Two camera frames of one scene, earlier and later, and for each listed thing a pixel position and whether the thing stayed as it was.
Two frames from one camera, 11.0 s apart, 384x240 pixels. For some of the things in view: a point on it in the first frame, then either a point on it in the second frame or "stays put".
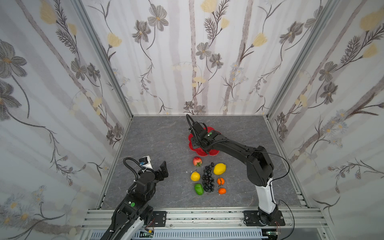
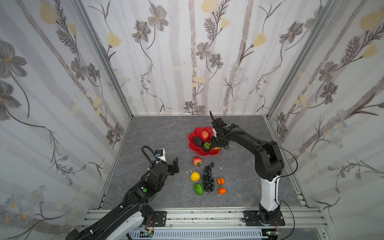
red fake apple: [197, 161] stays put
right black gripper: [197, 135] → [218, 129]
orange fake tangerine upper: [220, 181] stays put
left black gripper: [160, 173] → [170, 167]
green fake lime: [199, 189] stays put
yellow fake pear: [195, 176] stays put
